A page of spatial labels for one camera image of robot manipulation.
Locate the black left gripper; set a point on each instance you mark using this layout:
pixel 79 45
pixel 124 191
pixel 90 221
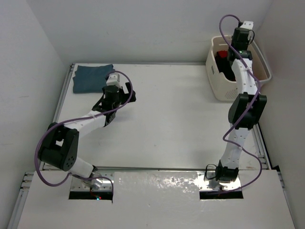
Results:
pixel 125 96

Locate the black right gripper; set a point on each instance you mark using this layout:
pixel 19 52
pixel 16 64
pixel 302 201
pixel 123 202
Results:
pixel 247 42

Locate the blue t shirt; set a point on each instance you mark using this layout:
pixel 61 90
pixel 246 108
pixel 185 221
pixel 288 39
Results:
pixel 91 79

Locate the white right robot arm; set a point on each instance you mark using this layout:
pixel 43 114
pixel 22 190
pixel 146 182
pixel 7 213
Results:
pixel 246 109

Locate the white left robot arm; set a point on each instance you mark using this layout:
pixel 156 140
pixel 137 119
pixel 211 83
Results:
pixel 59 145

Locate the red garment in basket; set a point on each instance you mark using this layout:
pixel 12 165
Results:
pixel 222 54

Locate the black garment in basket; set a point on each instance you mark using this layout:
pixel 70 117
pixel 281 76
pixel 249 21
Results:
pixel 224 67

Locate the cream perforated laundry basket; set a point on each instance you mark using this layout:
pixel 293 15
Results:
pixel 223 89

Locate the white front cover panel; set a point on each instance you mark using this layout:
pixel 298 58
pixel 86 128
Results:
pixel 158 200

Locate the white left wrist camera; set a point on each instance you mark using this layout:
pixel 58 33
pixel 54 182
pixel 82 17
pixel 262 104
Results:
pixel 114 80

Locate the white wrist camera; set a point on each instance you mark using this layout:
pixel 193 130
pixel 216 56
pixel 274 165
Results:
pixel 246 25
pixel 114 80

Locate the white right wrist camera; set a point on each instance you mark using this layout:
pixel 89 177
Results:
pixel 246 25

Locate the aluminium table edge rail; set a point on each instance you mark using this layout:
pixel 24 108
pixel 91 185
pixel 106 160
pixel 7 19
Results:
pixel 64 91

